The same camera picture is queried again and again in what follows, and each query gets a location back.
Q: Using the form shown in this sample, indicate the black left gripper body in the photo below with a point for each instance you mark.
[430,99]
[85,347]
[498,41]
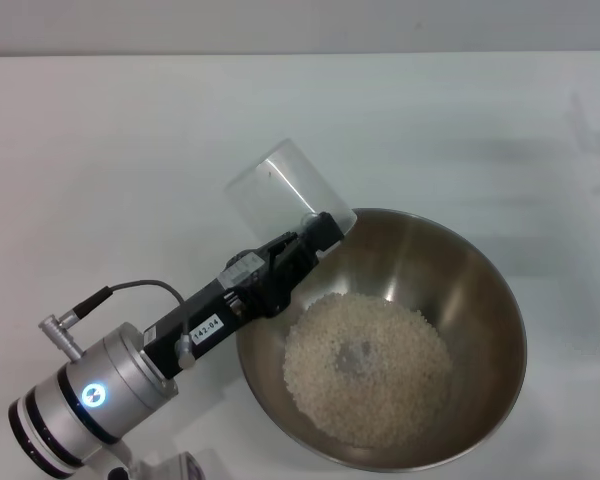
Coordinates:
[200,325]

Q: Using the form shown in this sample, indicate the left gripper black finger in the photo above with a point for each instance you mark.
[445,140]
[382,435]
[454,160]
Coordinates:
[315,232]
[285,285]

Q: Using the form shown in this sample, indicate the clear plastic measuring cup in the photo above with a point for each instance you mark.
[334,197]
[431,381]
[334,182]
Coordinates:
[280,195]

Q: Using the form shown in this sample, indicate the white rice grains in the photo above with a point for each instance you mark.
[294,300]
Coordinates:
[380,390]

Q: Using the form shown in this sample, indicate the large stainless steel bowl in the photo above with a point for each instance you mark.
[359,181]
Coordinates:
[480,320]

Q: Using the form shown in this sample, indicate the gray left wrist camera box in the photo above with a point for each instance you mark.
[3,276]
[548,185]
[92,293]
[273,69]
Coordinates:
[242,267]

